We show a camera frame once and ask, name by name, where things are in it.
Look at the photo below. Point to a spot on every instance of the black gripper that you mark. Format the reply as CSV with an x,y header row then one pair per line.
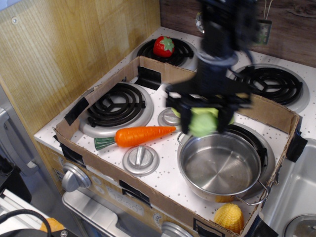
x,y
198,92

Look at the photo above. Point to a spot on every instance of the green toy broccoli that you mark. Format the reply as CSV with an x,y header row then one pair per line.
x,y
203,122

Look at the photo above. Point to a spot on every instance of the stainless steel pan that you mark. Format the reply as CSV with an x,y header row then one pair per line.
x,y
222,167

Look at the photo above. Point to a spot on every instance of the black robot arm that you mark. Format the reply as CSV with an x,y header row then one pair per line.
x,y
229,26

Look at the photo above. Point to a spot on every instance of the silver stovetop knob middle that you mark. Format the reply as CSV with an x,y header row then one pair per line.
x,y
168,118

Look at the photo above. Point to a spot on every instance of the silver stovetop knob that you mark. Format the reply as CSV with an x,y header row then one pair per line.
x,y
168,118
140,161

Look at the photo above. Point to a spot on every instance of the front right black burner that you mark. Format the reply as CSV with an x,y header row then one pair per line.
x,y
252,140

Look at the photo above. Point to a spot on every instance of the front left black burner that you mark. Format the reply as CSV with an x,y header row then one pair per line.
x,y
119,105

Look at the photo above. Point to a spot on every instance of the silver stovetop knob front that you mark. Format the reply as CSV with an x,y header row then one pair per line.
x,y
140,161

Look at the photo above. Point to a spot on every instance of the red toy strawberry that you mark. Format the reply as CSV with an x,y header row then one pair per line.
x,y
163,47

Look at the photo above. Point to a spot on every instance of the back right black burner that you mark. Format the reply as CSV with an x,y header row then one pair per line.
x,y
271,82

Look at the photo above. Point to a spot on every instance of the orange toy carrot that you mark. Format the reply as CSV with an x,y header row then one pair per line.
x,y
129,137

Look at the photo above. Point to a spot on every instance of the hanging metal strainer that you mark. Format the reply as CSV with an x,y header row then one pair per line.
x,y
199,22

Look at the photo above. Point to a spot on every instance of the yellow toy corn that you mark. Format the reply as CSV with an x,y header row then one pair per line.
x,y
230,216

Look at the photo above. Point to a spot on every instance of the hanging metal grater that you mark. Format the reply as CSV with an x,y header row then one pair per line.
x,y
263,32

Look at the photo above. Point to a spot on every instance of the brown cardboard fence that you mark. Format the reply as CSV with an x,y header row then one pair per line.
x,y
163,194

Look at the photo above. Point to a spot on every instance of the silver sink basin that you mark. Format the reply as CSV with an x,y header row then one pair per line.
x,y
290,210

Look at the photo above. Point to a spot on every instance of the silver oven knob right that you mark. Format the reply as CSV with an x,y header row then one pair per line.
x,y
172,230

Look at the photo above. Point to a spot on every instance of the silver oven knob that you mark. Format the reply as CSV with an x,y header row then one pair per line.
x,y
74,178
172,230

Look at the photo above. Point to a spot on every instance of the silver oven knob left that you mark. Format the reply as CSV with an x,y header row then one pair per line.
x,y
74,178

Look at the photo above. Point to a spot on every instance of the silver oven door handle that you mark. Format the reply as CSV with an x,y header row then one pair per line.
x,y
93,213

